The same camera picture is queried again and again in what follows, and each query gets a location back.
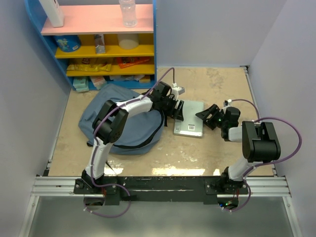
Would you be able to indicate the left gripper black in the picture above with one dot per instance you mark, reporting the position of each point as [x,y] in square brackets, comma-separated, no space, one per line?
[177,113]

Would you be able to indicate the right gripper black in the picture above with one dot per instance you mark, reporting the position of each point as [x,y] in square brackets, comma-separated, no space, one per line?
[212,110]

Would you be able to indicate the pale green bottom book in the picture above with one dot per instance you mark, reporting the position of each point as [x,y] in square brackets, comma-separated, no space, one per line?
[191,125]

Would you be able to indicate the blue grey backpack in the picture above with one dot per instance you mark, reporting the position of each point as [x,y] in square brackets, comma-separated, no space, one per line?
[139,133]

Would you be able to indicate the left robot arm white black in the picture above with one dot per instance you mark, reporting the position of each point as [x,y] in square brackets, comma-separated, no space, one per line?
[102,145]

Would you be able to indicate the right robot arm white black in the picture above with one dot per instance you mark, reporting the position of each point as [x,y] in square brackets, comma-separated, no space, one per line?
[259,141]

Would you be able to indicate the orange snack pack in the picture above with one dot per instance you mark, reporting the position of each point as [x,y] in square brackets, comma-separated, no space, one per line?
[125,62]

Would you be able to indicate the yellow snack bag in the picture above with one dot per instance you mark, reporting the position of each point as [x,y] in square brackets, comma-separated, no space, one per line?
[90,65]

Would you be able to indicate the pink white tissue pack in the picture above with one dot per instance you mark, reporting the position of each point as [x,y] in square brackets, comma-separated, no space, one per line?
[98,81]

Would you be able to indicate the white round container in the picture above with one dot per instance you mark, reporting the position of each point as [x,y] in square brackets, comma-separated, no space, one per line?
[128,41]

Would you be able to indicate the teal tissue packs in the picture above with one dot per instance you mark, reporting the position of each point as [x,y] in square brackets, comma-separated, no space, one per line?
[81,84]

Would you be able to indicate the silver snack pouch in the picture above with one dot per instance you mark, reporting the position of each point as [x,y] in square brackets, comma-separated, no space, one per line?
[99,44]

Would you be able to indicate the blue wooden shelf unit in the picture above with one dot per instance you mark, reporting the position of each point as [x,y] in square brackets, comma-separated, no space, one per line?
[91,41]

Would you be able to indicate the clear plastic bottle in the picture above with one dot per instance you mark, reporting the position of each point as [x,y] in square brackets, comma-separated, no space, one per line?
[128,10]

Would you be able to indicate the blue snack cup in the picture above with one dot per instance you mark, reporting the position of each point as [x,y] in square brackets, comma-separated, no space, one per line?
[68,43]

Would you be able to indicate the white tall bottle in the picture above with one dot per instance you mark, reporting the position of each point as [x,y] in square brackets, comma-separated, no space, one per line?
[53,12]

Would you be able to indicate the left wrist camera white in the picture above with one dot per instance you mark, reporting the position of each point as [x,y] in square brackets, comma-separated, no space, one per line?
[177,90]

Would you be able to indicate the aluminium rail frame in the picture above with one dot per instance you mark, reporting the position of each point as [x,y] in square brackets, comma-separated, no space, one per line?
[46,186]

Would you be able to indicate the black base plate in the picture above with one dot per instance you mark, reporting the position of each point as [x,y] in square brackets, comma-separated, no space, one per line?
[115,189]

